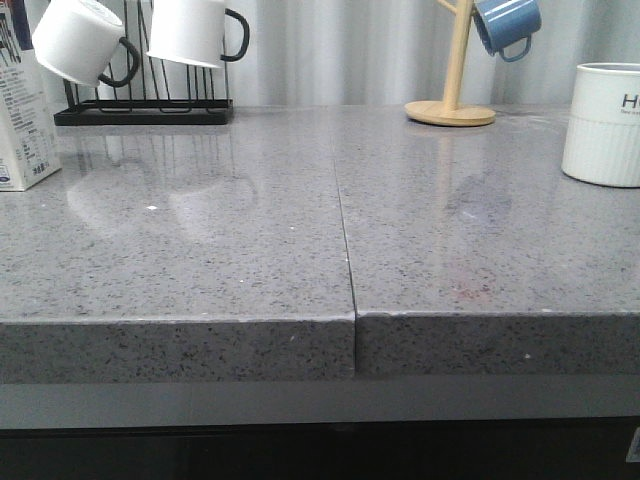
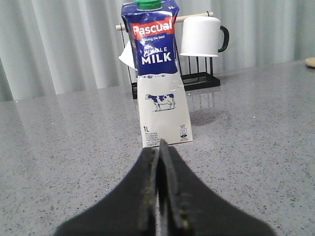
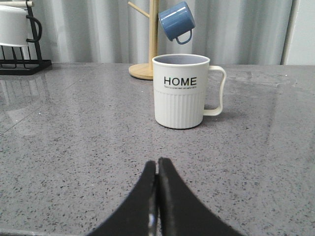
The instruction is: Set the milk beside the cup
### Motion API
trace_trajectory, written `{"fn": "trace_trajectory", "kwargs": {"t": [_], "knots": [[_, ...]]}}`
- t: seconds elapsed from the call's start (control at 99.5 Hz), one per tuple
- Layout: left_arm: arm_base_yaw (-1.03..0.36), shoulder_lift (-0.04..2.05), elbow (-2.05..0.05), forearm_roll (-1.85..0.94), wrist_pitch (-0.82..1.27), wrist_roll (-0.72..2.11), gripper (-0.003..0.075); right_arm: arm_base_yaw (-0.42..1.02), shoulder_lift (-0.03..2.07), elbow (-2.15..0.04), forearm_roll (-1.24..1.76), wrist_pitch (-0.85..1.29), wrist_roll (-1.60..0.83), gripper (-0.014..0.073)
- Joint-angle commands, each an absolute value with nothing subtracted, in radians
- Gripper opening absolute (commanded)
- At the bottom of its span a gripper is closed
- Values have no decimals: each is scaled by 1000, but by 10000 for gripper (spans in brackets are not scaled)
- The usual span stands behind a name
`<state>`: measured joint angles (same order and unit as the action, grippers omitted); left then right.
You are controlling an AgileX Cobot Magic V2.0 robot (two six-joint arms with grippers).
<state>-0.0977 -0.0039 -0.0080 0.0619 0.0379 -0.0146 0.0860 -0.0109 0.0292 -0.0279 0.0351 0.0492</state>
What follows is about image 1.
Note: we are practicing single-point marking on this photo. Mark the white HOME ribbed cup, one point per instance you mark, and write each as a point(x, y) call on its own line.
point(602, 141)

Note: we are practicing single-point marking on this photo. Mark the white blue milk carton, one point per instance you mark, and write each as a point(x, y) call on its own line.
point(28, 142)

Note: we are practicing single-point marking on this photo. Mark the wooden mug tree stand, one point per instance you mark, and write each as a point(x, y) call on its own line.
point(449, 111)

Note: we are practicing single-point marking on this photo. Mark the blue enamel mug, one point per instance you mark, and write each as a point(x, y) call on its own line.
point(506, 27)

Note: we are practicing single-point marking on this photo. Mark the black wire mug rack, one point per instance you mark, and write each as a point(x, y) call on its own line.
point(161, 93)

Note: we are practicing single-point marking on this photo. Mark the white mug black handle right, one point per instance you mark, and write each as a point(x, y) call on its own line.
point(192, 33)

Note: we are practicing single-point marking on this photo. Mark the white mug black handle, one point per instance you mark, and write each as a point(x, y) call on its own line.
point(192, 33)
point(77, 40)

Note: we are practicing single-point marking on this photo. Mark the white mug black handle left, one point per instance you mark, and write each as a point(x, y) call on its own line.
point(77, 40)

